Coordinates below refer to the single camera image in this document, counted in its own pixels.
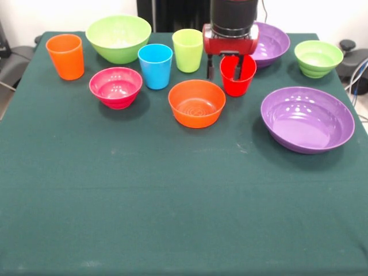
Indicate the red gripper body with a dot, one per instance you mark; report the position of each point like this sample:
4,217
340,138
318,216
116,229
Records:
230,46

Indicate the yellow-green cup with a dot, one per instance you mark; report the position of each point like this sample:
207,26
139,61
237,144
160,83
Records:
187,56

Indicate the small green bowl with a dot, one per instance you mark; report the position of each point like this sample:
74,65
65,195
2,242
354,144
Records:
317,61

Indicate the orange cup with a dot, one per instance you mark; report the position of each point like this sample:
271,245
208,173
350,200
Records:
67,60

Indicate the dark green tablecloth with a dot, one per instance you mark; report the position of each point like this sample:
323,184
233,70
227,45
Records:
172,215

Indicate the blue cup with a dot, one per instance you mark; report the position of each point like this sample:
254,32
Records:
156,72

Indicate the orange bowl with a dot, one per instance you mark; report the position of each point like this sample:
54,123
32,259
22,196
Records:
197,115

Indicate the large green bowl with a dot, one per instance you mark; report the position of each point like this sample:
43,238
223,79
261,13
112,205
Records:
118,49

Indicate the pink bowl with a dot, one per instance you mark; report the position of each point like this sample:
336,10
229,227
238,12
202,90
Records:
116,95

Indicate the purple bowl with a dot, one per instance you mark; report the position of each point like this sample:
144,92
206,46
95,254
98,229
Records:
307,123
273,43

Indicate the red cup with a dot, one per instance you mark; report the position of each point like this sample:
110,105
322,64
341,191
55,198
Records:
237,87

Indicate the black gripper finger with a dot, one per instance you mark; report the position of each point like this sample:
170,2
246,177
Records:
238,69
210,67

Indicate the black chair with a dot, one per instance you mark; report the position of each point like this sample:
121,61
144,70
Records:
355,61
14,64

